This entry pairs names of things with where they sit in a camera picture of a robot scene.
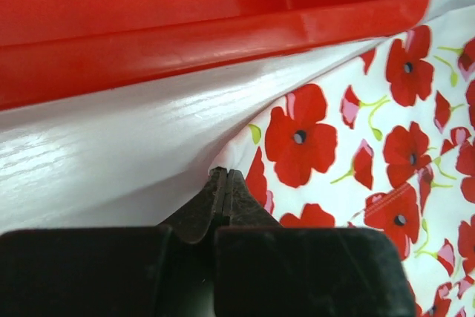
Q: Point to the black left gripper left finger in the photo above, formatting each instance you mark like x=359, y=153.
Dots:
x=193, y=220

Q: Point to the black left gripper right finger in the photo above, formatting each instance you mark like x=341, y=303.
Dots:
x=240, y=208

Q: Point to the white red floral skirt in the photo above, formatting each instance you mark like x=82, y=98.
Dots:
x=384, y=141

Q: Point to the red plastic bin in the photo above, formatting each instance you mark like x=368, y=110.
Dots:
x=53, y=49

